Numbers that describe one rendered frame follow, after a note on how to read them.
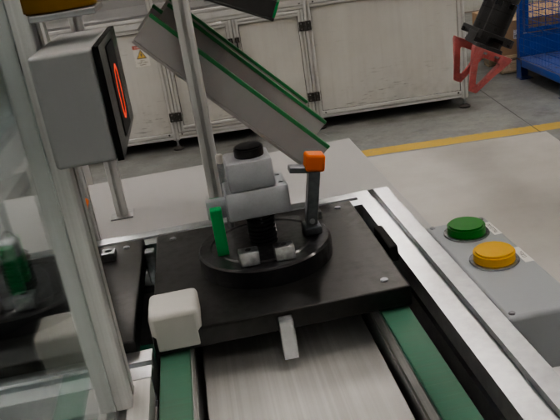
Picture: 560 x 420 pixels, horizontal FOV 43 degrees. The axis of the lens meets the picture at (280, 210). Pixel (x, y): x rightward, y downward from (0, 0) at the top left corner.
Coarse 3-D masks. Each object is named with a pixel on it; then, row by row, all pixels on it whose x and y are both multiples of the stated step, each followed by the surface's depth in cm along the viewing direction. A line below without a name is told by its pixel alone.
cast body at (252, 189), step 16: (240, 144) 71; (256, 144) 70; (224, 160) 71; (240, 160) 69; (256, 160) 69; (240, 176) 69; (256, 176) 69; (272, 176) 70; (224, 192) 71; (240, 192) 70; (256, 192) 70; (272, 192) 70; (288, 192) 71; (208, 208) 72; (224, 208) 72; (240, 208) 70; (256, 208) 71; (272, 208) 71; (288, 208) 71
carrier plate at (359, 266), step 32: (224, 224) 85; (352, 224) 80; (160, 256) 79; (192, 256) 78; (352, 256) 72; (384, 256) 71; (160, 288) 72; (224, 288) 70; (288, 288) 68; (320, 288) 67; (352, 288) 66; (384, 288) 65; (224, 320) 64; (256, 320) 64; (320, 320) 65; (160, 352) 64
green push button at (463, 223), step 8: (448, 224) 76; (456, 224) 75; (464, 224) 75; (472, 224) 75; (480, 224) 75; (448, 232) 75; (456, 232) 74; (464, 232) 74; (472, 232) 74; (480, 232) 74
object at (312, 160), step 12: (312, 156) 71; (324, 156) 71; (288, 168) 72; (300, 168) 71; (312, 168) 71; (324, 168) 72; (312, 180) 72; (312, 192) 73; (312, 204) 73; (312, 216) 73
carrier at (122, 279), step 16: (128, 256) 81; (112, 272) 77; (128, 272) 76; (144, 272) 79; (112, 288) 73; (128, 288) 73; (112, 304) 70; (128, 304) 69; (128, 320) 66; (128, 336) 64; (128, 352) 63
